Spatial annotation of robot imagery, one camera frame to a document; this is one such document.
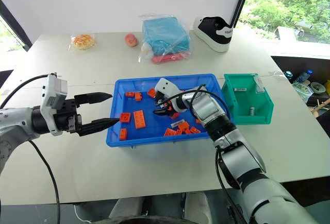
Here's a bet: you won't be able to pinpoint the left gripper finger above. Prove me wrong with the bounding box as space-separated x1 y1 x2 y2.
77 117 121 137
74 92 113 107

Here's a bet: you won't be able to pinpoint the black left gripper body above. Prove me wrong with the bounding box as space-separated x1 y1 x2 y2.
53 98 84 134

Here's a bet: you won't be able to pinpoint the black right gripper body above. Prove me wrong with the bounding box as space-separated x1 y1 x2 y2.
154 92 175 114

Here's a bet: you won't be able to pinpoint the blue plastic bin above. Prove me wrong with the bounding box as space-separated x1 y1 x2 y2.
106 73 235 150

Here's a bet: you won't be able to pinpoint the green plastic bin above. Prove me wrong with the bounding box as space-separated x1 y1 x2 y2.
221 73 275 126

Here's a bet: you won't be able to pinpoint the white label on bin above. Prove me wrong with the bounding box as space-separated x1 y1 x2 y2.
254 77 265 94

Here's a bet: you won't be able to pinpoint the white battery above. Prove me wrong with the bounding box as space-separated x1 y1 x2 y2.
170 118 185 129

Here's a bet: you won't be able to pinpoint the long orange building block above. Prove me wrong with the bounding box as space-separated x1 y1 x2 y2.
133 110 147 130

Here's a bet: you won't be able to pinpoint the pink item in bag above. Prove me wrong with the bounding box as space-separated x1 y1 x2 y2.
151 52 191 64

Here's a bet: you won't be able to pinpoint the wrapped bread bun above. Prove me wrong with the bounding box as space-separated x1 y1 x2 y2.
68 33 98 51

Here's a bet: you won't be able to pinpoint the peach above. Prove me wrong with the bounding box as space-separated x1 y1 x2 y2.
124 33 139 48

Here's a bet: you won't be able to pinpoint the folded blue cloth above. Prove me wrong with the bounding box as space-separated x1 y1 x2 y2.
142 16 191 56

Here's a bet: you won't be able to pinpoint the white black sneaker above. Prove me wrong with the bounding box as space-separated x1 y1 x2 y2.
193 15 234 53

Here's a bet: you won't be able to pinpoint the dark storage crate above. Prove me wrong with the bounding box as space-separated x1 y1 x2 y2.
271 55 330 122

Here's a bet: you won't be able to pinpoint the crumpled clear plastic bag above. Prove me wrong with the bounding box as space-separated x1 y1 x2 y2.
292 81 315 104

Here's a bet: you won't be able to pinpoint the blue-capped plastic bottle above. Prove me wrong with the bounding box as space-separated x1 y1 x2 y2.
294 69 315 83

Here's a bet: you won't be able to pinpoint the small round bowl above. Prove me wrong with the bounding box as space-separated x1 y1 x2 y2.
310 80 327 95

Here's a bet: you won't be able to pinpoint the wooden sticks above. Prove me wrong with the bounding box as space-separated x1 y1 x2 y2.
310 97 330 117

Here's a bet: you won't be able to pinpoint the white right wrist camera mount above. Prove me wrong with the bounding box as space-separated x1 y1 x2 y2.
154 77 182 99

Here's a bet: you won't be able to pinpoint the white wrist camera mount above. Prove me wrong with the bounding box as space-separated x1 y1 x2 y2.
40 73 69 136
154 77 182 99

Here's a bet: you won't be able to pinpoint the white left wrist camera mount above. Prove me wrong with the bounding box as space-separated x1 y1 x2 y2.
40 73 69 136

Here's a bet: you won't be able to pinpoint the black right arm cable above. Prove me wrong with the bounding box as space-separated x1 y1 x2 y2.
179 83 250 224

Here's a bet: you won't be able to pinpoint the black slanted frame bar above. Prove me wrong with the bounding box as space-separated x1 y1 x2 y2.
0 0 33 53

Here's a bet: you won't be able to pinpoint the black window frame post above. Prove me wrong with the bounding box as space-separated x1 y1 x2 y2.
231 0 255 29

